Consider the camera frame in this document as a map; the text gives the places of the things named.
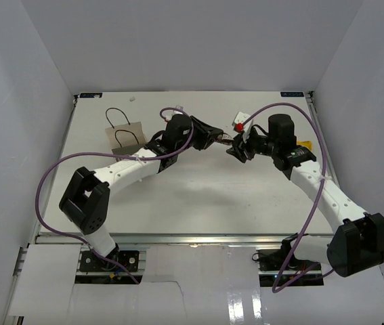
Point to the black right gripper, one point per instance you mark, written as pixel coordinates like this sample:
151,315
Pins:
239,144

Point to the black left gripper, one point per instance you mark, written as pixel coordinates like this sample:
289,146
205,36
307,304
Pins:
207,137

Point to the purple brown snack wrapper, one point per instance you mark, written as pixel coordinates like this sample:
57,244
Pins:
224,139

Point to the yellow purple snack packet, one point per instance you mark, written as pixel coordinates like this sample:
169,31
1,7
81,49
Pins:
306,144

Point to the grey white paper coffee bag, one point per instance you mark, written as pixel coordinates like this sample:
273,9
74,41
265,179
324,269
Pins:
126,138

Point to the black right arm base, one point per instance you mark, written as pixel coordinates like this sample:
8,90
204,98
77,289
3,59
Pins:
269,262

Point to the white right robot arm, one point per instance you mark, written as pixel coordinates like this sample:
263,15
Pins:
358,236

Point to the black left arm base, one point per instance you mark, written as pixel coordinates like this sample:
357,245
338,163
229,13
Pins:
90,263

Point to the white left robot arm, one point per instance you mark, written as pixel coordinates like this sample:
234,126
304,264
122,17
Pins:
86,198

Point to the blue corner label right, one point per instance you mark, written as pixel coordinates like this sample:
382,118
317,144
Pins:
292,94

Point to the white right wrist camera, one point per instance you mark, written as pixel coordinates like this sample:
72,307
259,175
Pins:
241,125

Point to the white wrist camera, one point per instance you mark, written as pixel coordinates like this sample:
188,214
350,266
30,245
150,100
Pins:
168,113
241,125

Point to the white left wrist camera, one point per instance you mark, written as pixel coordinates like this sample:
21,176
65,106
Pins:
168,113

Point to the aluminium front rail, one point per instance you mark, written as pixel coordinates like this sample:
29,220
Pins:
197,239

